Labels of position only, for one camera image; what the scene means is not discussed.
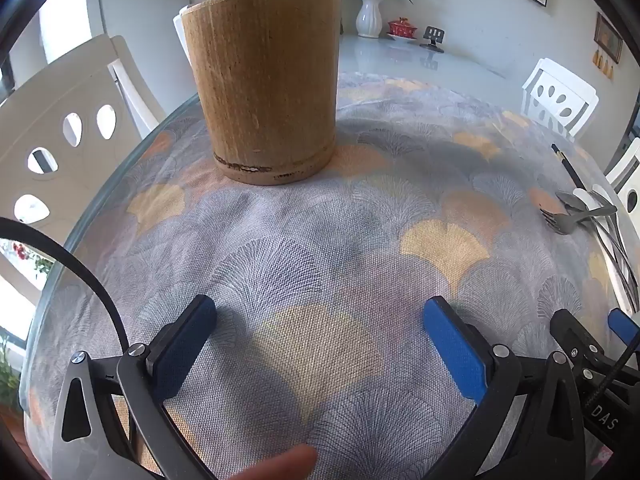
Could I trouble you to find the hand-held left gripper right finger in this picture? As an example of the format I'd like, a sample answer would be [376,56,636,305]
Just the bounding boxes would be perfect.
[421,296,586,480]

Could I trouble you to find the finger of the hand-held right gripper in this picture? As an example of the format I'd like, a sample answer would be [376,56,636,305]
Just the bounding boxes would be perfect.
[606,307,640,361]
[549,308,610,396]

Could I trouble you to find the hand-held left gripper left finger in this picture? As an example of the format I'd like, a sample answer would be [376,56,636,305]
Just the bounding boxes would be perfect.
[52,294,218,480]

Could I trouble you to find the black chopstick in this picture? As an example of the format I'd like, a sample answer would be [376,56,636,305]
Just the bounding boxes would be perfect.
[551,143,589,192]

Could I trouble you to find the wooden utensil holder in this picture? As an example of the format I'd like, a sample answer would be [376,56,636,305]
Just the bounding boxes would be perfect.
[181,0,342,187]

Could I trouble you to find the person's left hand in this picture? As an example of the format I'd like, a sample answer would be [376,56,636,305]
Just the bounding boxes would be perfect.
[231,444,318,480]

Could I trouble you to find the orange hanging tassels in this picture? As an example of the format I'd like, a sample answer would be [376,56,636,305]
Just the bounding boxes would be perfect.
[592,49,614,79]

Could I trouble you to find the small dark framed picture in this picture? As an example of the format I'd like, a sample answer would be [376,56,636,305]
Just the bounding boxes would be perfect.
[594,11,624,65]

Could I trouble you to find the black phone stand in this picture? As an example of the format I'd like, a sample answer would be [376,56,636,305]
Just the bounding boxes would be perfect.
[420,26,447,54]

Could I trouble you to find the red lidded teapot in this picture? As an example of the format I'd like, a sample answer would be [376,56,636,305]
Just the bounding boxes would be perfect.
[386,16,420,42]

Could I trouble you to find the white refrigerator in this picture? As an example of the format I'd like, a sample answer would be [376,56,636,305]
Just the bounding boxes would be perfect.
[85,0,195,43]

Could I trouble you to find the white ribbed vase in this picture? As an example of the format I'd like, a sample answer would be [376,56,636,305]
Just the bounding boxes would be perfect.
[356,0,383,39]

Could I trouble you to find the black cable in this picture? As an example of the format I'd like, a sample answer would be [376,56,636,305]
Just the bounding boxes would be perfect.
[0,217,130,355]
[582,337,640,408]

